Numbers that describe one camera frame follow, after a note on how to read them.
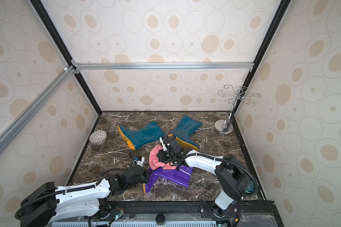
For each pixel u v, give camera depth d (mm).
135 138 972
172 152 660
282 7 683
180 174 864
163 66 912
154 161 818
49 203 416
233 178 447
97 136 1009
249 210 760
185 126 1056
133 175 615
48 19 716
